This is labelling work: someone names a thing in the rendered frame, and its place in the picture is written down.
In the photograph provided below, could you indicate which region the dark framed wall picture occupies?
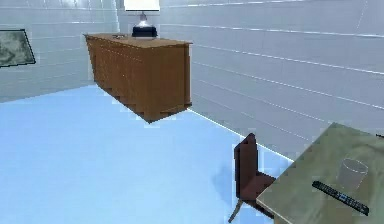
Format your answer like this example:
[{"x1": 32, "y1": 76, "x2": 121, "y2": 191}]
[{"x1": 0, "y1": 28, "x2": 37, "y2": 69}]

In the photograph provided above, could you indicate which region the dark red chair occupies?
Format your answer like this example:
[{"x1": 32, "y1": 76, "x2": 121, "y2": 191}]
[{"x1": 227, "y1": 132, "x2": 277, "y2": 224}]

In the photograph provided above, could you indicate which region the clear drinking glass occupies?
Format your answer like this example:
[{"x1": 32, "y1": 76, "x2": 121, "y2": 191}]
[{"x1": 336, "y1": 157, "x2": 369, "y2": 193}]

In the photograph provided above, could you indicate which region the olive green table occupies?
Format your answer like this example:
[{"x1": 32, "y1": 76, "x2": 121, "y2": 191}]
[{"x1": 256, "y1": 121, "x2": 384, "y2": 224}]

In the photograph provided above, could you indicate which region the brown wooden sideboard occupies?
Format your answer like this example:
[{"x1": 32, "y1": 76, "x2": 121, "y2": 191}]
[{"x1": 83, "y1": 32, "x2": 194, "y2": 124}]

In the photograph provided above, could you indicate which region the white shade table lamp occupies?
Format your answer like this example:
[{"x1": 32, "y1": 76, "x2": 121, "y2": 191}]
[{"x1": 123, "y1": 0, "x2": 161, "y2": 38}]

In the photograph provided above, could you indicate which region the black remote control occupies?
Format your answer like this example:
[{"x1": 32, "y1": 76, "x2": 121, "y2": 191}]
[{"x1": 311, "y1": 180, "x2": 370, "y2": 217}]

